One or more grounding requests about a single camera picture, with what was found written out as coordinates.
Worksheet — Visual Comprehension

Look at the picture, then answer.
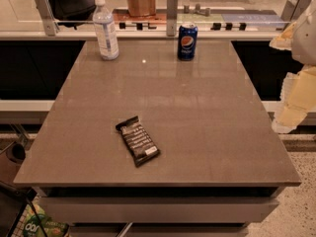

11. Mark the blue pepsi can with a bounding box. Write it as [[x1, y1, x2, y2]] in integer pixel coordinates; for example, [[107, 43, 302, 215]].
[[178, 23, 198, 60]]

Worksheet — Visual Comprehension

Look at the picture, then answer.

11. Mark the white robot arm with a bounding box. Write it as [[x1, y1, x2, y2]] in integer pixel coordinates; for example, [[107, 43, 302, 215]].
[[270, 0, 316, 133]]

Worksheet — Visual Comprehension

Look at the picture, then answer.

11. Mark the left metal railing post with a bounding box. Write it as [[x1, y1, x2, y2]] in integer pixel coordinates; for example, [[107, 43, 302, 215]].
[[35, 0, 58, 37]]

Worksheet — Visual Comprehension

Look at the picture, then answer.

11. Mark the green chip bag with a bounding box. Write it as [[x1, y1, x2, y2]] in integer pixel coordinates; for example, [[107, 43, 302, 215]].
[[22, 204, 70, 237]]

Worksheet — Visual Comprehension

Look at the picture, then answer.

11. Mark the clear plastic water bottle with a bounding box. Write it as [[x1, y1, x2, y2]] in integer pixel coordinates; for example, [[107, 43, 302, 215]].
[[93, 0, 119, 60]]

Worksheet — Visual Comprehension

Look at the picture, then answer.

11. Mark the grey drawer front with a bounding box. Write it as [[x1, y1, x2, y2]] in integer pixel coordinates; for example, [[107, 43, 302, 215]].
[[40, 197, 278, 223]]

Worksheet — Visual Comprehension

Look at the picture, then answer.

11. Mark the black office chair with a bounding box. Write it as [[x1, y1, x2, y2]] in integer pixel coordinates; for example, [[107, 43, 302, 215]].
[[48, 0, 96, 29]]

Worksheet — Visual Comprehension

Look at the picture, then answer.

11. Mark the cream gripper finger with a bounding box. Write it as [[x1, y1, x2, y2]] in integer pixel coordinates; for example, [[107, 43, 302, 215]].
[[272, 65, 316, 133], [270, 22, 296, 50]]

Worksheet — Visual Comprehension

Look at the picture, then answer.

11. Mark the right metal railing post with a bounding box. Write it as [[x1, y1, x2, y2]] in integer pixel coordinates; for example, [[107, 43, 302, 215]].
[[280, 0, 316, 29]]

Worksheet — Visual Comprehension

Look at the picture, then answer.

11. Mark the black rxbar chocolate wrapper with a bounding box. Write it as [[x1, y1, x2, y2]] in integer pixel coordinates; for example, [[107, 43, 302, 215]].
[[116, 117, 160, 167]]

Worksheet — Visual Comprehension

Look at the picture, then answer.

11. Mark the metal railing post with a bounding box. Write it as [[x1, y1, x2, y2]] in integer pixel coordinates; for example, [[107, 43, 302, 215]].
[[280, 0, 316, 29], [35, 0, 58, 37], [166, 0, 178, 37]]

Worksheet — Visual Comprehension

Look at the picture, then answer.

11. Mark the middle metal railing post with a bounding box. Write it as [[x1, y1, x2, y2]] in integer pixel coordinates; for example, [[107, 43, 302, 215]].
[[166, 0, 178, 37]]

